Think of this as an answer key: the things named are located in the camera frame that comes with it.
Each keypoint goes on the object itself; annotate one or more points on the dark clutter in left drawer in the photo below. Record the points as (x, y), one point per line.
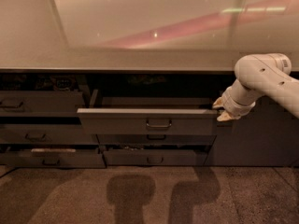
(37, 82)

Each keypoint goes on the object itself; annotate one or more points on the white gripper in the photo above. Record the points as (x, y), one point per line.
(233, 105)

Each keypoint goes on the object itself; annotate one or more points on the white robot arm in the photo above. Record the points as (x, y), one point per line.
(258, 75)

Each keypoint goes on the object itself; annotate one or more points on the pale flat item bottom drawer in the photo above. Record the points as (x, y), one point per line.
(53, 150)

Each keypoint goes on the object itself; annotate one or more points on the dark drawer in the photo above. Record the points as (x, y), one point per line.
(155, 139)
(40, 103)
(160, 157)
(86, 158)
(148, 115)
(41, 134)

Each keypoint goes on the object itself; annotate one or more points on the dark right cabinet door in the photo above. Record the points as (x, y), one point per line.
(267, 136)

